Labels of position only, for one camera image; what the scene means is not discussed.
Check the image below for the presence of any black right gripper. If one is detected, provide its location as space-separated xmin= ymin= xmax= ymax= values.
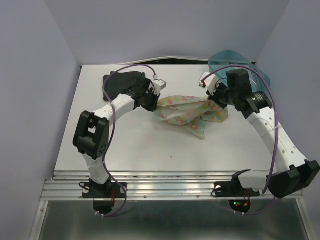
xmin=207 ymin=80 xmax=238 ymax=109

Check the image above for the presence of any pastel floral skirt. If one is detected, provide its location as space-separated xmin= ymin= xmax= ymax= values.
xmin=154 ymin=95 xmax=229 ymax=140

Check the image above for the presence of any dark dotted skirt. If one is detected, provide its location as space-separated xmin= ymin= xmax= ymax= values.
xmin=102 ymin=71 xmax=151 ymax=102

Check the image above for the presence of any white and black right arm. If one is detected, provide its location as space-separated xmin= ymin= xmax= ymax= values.
xmin=199 ymin=67 xmax=320 ymax=199

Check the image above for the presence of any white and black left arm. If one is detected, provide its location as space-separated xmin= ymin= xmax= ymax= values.
xmin=72 ymin=78 xmax=167 ymax=198

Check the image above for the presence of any teal plastic basket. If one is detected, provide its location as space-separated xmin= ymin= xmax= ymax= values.
xmin=208 ymin=50 xmax=271 ymax=92

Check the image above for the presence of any metal lower shelf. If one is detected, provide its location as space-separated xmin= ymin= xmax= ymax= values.
xmin=31 ymin=199 xmax=315 ymax=240

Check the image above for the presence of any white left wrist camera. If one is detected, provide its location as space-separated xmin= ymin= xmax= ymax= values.
xmin=149 ymin=79 xmax=167 ymax=96

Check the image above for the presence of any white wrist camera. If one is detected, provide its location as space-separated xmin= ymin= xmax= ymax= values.
xmin=198 ymin=72 xmax=220 ymax=96
xmin=149 ymin=79 xmax=167 ymax=96

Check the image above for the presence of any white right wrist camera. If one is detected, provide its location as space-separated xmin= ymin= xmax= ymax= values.
xmin=198 ymin=72 xmax=220 ymax=96

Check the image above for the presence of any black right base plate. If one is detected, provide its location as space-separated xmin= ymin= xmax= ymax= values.
xmin=211 ymin=181 xmax=260 ymax=198

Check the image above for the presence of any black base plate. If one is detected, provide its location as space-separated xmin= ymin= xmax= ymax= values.
xmin=78 ymin=181 xmax=126 ymax=199
xmin=211 ymin=181 xmax=260 ymax=198

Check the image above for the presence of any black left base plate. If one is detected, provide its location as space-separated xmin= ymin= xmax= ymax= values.
xmin=78 ymin=181 xmax=126 ymax=199

